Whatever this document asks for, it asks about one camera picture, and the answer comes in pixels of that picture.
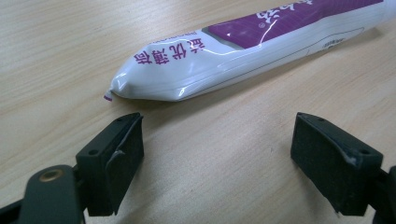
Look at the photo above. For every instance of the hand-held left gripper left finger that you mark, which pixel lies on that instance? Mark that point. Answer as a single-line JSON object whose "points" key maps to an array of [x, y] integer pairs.
{"points": [[104, 168]]}

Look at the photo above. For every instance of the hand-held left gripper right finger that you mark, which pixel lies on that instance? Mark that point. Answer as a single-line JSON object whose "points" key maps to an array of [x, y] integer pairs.
{"points": [[330, 161]]}

